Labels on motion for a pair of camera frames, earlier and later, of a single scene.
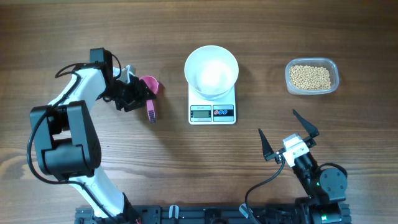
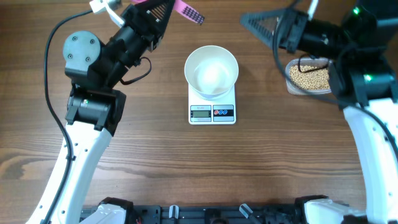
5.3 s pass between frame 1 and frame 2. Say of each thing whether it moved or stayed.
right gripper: moved
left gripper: moved
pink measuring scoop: moved
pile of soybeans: stayed
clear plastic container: stayed
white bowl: stayed
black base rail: stayed
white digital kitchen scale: stayed
